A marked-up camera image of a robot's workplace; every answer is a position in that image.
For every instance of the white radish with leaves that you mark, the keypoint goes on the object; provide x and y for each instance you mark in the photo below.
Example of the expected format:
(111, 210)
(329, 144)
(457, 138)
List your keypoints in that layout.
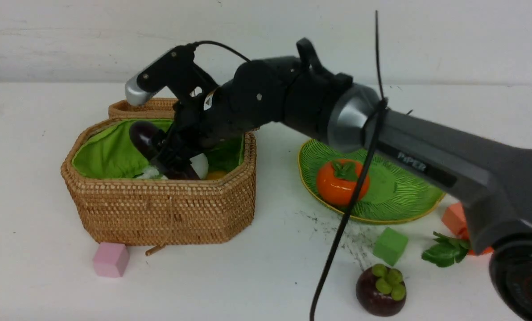
(225, 157)

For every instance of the orange foam cube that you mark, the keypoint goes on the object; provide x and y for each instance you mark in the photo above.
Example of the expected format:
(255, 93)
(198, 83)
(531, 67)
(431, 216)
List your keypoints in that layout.
(454, 219)

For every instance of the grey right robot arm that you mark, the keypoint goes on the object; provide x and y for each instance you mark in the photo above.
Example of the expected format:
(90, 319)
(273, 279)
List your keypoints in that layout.
(493, 181)

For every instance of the orange persimmon green calyx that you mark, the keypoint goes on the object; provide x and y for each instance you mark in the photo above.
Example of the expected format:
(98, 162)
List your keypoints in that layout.
(336, 181)

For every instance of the dark purple mangosteen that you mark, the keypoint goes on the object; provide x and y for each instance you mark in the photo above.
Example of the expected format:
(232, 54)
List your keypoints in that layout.
(381, 290)

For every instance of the green foam cube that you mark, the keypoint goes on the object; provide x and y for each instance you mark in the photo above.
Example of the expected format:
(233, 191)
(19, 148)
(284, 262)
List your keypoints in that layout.
(390, 246)

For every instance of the yellow banana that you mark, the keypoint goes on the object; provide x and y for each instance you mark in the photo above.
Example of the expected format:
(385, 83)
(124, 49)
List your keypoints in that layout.
(216, 175)

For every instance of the green ribbed glass plate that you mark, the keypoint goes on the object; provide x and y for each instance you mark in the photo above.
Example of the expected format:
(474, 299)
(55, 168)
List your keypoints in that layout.
(394, 196)

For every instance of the orange carrot with leaves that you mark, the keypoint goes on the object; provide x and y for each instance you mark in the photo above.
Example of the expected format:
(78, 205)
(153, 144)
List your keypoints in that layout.
(450, 250)

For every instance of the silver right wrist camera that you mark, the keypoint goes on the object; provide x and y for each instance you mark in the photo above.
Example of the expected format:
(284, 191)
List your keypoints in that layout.
(175, 70)

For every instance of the purple eggplant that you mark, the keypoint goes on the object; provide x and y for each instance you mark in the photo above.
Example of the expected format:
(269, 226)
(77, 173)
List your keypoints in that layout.
(141, 133)

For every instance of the woven wicker basket green lining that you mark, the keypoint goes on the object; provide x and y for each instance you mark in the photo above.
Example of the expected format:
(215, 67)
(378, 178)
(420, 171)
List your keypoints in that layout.
(158, 213)

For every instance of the pink foam cube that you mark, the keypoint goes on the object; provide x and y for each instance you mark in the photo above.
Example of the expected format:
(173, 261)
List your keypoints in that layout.
(111, 260)

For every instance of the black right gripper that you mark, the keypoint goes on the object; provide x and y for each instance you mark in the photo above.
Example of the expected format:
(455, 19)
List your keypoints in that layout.
(205, 116)

